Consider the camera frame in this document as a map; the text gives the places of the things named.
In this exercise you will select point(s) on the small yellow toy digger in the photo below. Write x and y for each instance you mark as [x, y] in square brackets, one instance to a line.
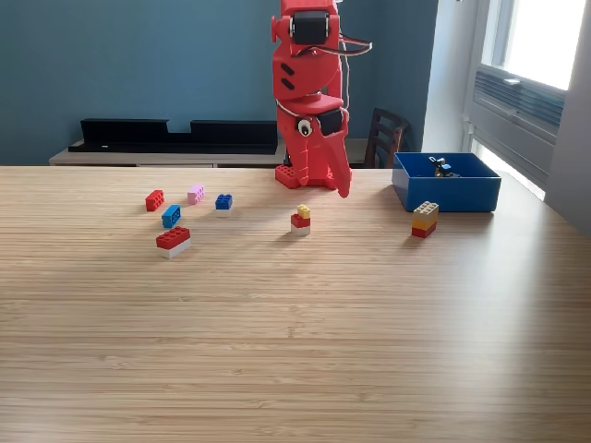
[443, 168]

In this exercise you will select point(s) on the blue plastic bin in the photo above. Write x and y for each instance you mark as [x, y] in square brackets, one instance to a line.
[452, 194]

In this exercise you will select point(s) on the dark wooden chair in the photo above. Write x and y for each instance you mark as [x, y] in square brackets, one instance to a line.
[385, 134]

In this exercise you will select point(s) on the yellow red white brick stack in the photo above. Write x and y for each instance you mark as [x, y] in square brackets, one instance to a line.
[300, 221]

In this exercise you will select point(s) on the tan orange red brick stack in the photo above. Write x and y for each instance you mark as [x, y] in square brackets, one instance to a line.
[425, 219]

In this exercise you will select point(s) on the blue white brick stack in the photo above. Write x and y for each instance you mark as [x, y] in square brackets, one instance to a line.
[224, 203]

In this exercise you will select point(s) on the pink brick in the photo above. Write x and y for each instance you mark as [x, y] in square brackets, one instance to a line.
[196, 194]

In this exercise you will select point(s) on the pale wooden sideboard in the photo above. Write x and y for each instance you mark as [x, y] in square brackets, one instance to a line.
[161, 159]

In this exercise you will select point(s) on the light blue brick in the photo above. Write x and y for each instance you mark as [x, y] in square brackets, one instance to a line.
[171, 216]

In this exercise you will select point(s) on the grey window heater unit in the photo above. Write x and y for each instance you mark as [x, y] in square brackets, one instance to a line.
[517, 120]

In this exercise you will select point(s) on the bright window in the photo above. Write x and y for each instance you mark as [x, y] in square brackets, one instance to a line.
[540, 37]

